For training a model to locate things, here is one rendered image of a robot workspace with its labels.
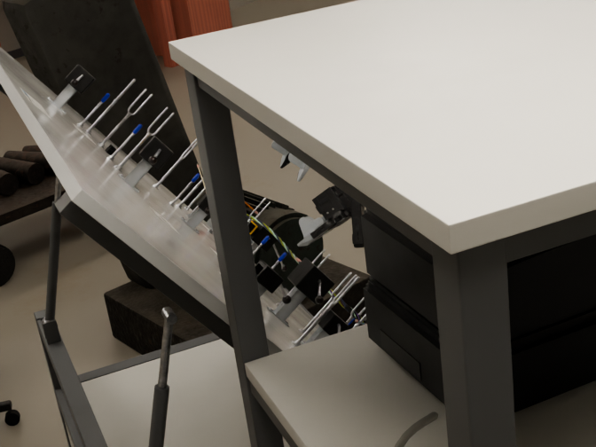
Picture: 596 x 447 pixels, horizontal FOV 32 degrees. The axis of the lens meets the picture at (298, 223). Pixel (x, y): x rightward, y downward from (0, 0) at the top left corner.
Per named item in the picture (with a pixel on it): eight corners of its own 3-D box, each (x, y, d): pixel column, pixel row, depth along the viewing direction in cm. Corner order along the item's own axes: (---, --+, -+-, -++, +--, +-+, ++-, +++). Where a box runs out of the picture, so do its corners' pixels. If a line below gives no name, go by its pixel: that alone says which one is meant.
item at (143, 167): (116, 178, 165) (154, 137, 165) (118, 173, 176) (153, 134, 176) (138, 197, 166) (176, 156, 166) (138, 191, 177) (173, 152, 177)
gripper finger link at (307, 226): (286, 229, 244) (317, 207, 242) (301, 249, 244) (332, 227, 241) (283, 230, 241) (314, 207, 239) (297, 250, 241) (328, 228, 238)
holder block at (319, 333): (309, 354, 162) (340, 319, 162) (296, 336, 170) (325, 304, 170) (330, 371, 163) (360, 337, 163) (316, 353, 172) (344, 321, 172)
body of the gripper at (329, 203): (317, 200, 246) (357, 171, 242) (338, 230, 245) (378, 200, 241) (309, 201, 238) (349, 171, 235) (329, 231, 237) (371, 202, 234)
